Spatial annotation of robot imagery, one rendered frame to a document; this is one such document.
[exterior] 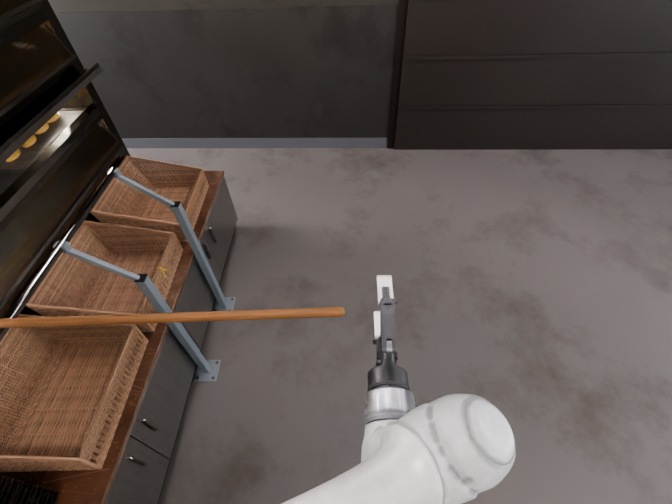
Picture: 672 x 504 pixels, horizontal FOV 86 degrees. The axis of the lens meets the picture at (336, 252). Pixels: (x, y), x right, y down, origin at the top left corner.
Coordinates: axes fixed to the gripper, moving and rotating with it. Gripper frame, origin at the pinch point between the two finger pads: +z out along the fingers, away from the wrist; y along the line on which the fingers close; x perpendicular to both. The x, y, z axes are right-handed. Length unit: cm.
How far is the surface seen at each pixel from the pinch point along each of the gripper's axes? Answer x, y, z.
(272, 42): -76, 44, 298
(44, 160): -157, 31, 101
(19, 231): -156, 44, 66
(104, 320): -83, 29, 11
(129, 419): -100, 91, 0
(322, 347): -26, 149, 63
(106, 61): -233, 58, 302
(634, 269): 203, 149, 129
